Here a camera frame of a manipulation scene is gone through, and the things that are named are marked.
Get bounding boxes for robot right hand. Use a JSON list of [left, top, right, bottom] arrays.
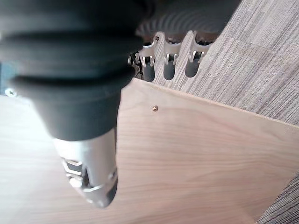
[[0, 0, 242, 209]]

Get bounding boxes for light wooden desk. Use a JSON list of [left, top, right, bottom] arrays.
[[0, 77, 299, 224]]

